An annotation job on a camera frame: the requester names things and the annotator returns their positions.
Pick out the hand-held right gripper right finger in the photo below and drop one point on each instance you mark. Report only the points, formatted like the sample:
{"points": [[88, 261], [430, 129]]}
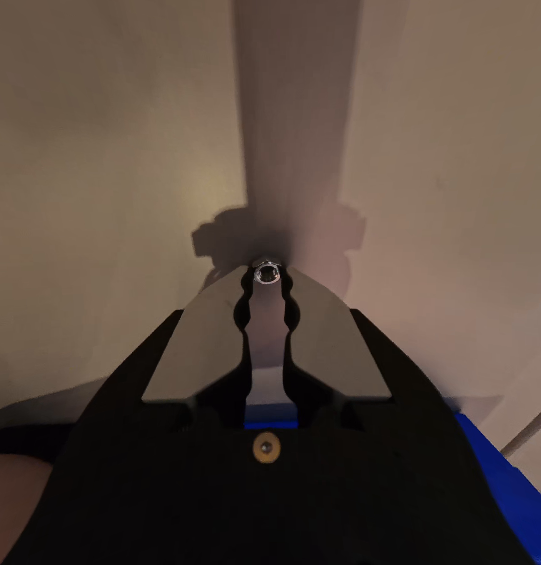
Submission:
{"points": [[336, 348]]}

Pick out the blue plastic bin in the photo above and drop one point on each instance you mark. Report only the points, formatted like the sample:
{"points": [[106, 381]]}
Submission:
{"points": [[495, 485]]}

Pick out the person's right forearm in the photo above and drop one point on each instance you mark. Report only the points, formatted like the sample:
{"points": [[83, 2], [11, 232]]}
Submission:
{"points": [[10, 507]]}

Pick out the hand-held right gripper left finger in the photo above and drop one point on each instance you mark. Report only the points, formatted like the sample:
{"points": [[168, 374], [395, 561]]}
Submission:
{"points": [[200, 344]]}

